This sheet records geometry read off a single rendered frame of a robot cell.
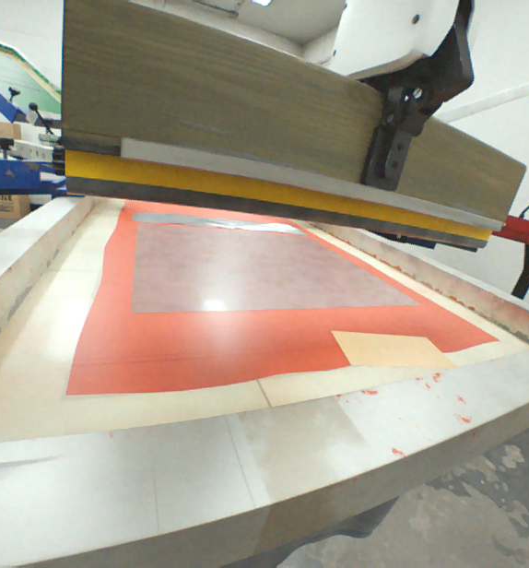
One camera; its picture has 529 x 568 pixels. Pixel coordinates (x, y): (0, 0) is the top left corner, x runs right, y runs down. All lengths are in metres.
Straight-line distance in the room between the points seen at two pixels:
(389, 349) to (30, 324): 0.28
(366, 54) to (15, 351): 0.30
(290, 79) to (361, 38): 0.08
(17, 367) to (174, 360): 0.09
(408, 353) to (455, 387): 0.10
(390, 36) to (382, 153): 0.07
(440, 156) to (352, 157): 0.09
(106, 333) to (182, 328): 0.05
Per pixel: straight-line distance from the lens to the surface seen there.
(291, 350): 0.23
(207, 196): 0.19
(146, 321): 0.24
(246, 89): 0.19
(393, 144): 0.23
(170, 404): 0.17
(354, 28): 0.27
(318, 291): 0.34
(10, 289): 0.26
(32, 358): 0.22
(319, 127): 0.21
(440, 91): 0.22
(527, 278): 1.78
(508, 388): 0.22
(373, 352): 0.26
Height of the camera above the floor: 1.08
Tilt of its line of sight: 22 degrees down
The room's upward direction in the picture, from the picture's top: 11 degrees clockwise
